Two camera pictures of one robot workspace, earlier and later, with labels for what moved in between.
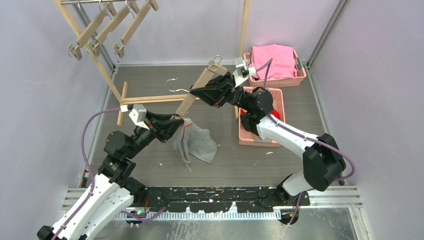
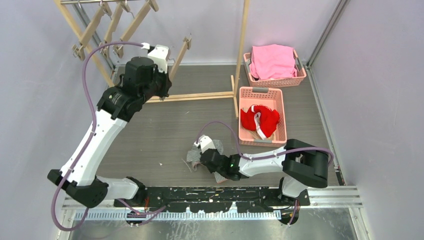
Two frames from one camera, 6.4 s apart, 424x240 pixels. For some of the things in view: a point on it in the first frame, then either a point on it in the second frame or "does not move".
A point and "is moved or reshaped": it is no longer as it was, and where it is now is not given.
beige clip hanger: x=95 y=46 is moved or reshaped
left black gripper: x=162 y=126 -> x=163 y=92
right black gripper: x=215 y=92 -> x=211 y=170
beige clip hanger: x=119 y=49 does not move
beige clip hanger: x=214 y=67 -> x=186 y=43
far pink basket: x=256 y=81 does not move
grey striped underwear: x=194 y=140 -> x=193 y=155
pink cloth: x=283 y=64 does not move
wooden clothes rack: x=121 y=92 does not move
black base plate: x=219 y=199 does not move
